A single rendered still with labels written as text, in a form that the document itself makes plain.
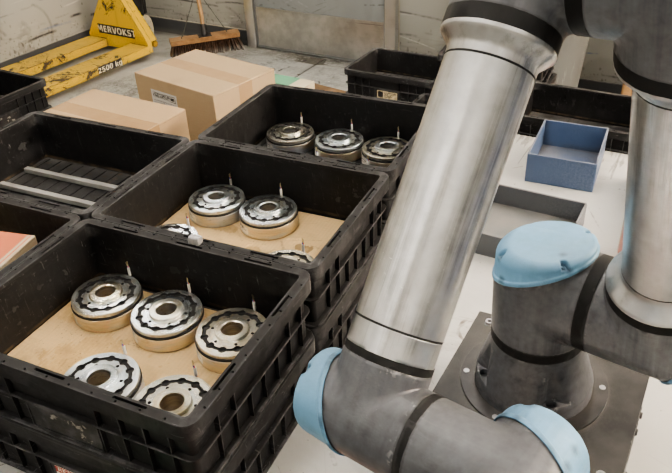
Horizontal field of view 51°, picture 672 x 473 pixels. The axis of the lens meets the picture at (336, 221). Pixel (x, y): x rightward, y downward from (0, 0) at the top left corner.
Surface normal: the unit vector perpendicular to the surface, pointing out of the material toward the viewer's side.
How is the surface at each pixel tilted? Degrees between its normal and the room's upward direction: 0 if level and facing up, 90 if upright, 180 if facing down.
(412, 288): 55
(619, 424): 2
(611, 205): 0
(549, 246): 9
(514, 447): 2
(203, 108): 90
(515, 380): 74
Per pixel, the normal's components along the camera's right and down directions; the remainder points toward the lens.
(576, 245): -0.18, -0.87
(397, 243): -0.70, -0.24
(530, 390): -0.31, 0.25
